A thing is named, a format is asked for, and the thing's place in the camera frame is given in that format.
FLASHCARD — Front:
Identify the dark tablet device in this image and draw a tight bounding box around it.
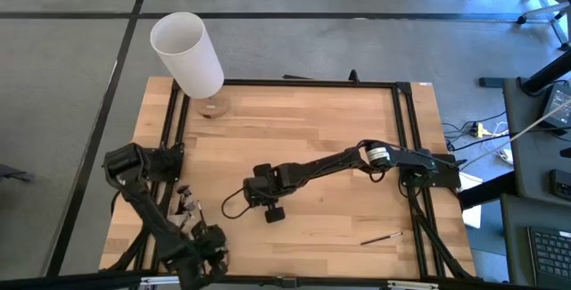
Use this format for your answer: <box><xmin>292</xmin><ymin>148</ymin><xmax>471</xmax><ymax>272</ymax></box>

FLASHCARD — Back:
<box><xmin>541</xmin><ymin>83</ymin><xmax>571</xmax><ymax>131</ymax></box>

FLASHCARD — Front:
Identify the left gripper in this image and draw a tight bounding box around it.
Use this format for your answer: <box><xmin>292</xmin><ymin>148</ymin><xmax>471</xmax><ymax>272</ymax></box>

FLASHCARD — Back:
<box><xmin>186</xmin><ymin>220</ymin><xmax>230</xmax><ymax>285</ymax></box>

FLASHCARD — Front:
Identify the clear acrylic organizer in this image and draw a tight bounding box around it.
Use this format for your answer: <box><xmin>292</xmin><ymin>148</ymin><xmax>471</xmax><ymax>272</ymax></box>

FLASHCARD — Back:
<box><xmin>170</xmin><ymin>184</ymin><xmax>207</xmax><ymax>235</ymax></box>

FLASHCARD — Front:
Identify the black floor object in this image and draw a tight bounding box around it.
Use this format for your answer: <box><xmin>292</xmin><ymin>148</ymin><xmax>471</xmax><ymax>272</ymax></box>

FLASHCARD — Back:
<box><xmin>0</xmin><ymin>162</ymin><xmax>36</xmax><ymax>185</ymax></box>

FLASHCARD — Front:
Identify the white cylindrical cup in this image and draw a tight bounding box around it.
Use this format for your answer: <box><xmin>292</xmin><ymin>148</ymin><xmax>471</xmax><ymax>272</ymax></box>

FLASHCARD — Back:
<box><xmin>149</xmin><ymin>11</ymin><xmax>232</xmax><ymax>120</ymax></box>

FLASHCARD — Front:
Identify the black gantry post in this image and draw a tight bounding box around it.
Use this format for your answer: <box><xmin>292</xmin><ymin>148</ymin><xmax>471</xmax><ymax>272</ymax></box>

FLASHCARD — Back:
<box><xmin>520</xmin><ymin>50</ymin><xmax>571</xmax><ymax>96</ymax></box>

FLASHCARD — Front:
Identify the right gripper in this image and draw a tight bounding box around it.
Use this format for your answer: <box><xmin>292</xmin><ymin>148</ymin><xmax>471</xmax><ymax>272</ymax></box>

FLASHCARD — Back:
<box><xmin>243</xmin><ymin>162</ymin><xmax>296</xmax><ymax>225</ymax></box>

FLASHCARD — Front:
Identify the white office chair base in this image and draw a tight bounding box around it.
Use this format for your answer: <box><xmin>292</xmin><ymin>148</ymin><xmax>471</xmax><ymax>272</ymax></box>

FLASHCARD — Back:
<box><xmin>516</xmin><ymin>0</ymin><xmax>571</xmax><ymax>53</ymax></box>

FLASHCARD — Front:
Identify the white paper sheet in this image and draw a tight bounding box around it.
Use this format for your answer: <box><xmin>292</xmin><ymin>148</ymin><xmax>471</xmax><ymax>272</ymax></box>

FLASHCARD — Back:
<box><xmin>458</xmin><ymin>171</ymin><xmax>484</xmax><ymax>230</ymax></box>

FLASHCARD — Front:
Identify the yellow power strip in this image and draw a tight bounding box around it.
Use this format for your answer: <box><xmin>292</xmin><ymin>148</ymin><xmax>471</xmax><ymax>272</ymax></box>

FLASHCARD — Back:
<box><xmin>471</xmin><ymin>121</ymin><xmax>491</xmax><ymax>139</ymax></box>

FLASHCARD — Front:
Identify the white cable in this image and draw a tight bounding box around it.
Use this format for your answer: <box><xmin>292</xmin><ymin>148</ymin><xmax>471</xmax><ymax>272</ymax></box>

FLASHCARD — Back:
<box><xmin>458</xmin><ymin>99</ymin><xmax>571</xmax><ymax>171</ymax></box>

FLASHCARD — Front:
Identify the grey side desk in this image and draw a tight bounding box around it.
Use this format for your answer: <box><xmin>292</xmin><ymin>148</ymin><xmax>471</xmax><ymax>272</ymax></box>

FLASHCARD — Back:
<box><xmin>500</xmin><ymin>77</ymin><xmax>571</xmax><ymax>290</ymax></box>

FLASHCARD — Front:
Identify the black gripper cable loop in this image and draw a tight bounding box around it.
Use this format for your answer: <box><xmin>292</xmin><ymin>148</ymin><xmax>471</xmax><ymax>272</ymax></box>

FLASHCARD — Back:
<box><xmin>220</xmin><ymin>186</ymin><xmax>253</xmax><ymax>220</ymax></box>

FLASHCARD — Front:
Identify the small black desk device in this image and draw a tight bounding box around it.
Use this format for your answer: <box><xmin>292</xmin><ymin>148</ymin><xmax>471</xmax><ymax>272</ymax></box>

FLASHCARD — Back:
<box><xmin>549</xmin><ymin>168</ymin><xmax>571</xmax><ymax>201</ymax></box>

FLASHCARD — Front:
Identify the black laptop keyboard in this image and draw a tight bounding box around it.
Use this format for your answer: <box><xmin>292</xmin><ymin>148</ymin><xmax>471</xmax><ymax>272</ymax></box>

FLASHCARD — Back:
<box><xmin>526</xmin><ymin>226</ymin><xmax>571</xmax><ymax>289</ymax></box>

